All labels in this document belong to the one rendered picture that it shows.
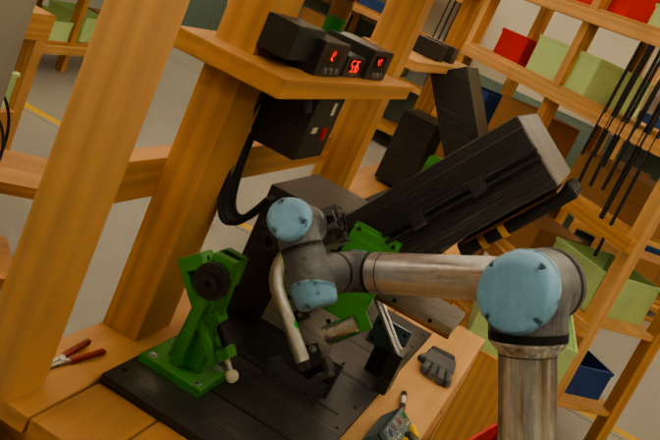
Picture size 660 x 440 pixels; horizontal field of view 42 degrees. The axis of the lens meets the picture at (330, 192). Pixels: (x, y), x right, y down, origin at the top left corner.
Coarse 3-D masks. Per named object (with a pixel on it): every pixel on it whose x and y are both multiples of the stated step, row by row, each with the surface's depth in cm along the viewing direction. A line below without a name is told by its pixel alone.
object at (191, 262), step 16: (192, 256) 168; (208, 256) 170; (192, 272) 170; (192, 288) 169; (192, 304) 169; (208, 320) 169; (224, 320) 171; (208, 336) 169; (224, 336) 170; (208, 352) 169; (224, 352) 169
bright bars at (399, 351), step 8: (376, 304) 201; (384, 304) 203; (384, 312) 203; (384, 320) 200; (392, 328) 203; (392, 336) 200; (392, 344) 200; (392, 352) 199; (400, 352) 201; (408, 352) 203; (392, 360) 199; (400, 360) 199; (384, 368) 200; (392, 368) 200; (400, 368) 205; (384, 376) 200; (392, 376) 200; (376, 384) 201; (384, 384) 201; (392, 384) 206; (384, 392) 201
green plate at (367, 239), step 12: (360, 228) 189; (372, 228) 189; (360, 240) 189; (372, 240) 188; (384, 240) 188; (348, 300) 188; (360, 300) 187; (372, 300) 187; (336, 312) 188; (348, 312) 187
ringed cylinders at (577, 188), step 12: (576, 180) 206; (564, 192) 192; (576, 192) 192; (540, 204) 194; (552, 204) 194; (564, 204) 194; (516, 216) 197; (528, 216) 196; (540, 216) 196; (504, 228) 198; (516, 228) 197; (480, 240) 200; (492, 240) 199; (468, 252) 201
